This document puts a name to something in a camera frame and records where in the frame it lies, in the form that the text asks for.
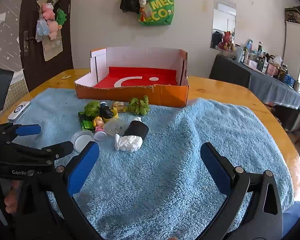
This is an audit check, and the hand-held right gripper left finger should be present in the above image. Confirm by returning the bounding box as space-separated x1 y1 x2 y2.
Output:
15 141 105 240

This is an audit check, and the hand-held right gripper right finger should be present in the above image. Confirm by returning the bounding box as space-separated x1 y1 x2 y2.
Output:
200 142 283 240

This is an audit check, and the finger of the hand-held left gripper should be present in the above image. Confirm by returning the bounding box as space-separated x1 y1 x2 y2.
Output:
11 141 74 165
0 124 42 143

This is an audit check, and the clear round lid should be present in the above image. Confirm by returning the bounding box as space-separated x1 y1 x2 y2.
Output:
71 130 95 153

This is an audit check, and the green and black wrapper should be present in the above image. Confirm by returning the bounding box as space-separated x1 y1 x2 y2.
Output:
78 112 95 130

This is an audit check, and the blonde girl figurine pink dress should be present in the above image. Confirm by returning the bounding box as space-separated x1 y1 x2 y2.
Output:
93 116 105 133

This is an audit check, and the small green yarn scrunchie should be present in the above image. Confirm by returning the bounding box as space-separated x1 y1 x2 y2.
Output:
84 101 101 117

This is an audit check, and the black figurine with blue cap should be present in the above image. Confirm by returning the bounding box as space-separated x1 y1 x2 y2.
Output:
99 102 115 119

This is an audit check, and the beige toy burger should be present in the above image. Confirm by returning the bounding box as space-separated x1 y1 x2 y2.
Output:
112 101 129 113

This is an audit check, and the orange cardboard box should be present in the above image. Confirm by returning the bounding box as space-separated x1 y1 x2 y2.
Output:
74 46 190 108

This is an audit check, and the person's left hand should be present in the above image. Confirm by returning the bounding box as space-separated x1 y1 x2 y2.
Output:
4 180 22 214

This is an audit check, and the white flat device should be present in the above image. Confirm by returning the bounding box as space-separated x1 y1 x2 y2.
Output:
7 101 31 122

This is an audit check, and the light blue fluffy towel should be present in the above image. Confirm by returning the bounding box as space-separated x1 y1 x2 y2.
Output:
15 87 294 240

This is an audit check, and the beige hanging paper bag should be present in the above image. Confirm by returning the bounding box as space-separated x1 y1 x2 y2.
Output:
42 35 63 62

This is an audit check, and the dark brown door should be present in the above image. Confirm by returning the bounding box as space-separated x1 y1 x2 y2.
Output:
19 0 74 92

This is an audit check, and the light blue plastic bag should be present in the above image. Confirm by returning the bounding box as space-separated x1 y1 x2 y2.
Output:
36 17 50 42

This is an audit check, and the pink plush toy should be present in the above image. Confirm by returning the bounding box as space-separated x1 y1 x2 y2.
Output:
41 2 56 20
46 20 59 40

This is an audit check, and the blue denim clothing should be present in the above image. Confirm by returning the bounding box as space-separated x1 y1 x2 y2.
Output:
282 201 300 238

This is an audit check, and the side table with dark cloth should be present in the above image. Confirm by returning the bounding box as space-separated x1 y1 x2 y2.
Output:
209 54 300 130

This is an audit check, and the green plush toy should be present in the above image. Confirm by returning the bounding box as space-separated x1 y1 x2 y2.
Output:
55 9 67 29

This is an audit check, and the group of bottles and boxes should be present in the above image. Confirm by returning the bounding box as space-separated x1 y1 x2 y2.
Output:
236 39 300 92

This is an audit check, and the red plush toy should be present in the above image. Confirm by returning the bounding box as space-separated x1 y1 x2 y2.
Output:
218 31 237 52

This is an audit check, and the white cabinet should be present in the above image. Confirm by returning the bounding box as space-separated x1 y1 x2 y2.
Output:
282 20 300 90

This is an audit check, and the green tote bag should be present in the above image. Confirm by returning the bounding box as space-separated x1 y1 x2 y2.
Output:
139 0 175 27

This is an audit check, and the dark bag on cabinet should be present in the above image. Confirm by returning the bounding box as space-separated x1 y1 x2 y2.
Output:
284 6 300 30

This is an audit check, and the metal door handle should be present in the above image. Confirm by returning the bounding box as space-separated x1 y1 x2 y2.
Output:
23 31 37 56

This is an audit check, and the wall mirror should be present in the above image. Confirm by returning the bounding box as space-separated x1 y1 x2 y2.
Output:
210 0 237 52

